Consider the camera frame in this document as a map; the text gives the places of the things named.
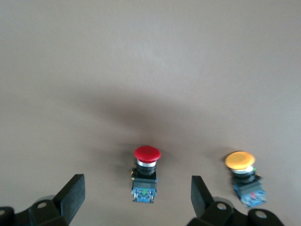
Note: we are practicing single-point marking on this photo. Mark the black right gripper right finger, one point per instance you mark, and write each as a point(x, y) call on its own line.
point(204, 207)

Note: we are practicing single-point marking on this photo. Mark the orange mushroom push button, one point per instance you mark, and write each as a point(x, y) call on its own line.
point(242, 169)

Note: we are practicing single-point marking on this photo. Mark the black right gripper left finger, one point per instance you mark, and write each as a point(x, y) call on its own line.
point(70, 200)

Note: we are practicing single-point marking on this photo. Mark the red mushroom push button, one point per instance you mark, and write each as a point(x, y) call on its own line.
point(147, 164)

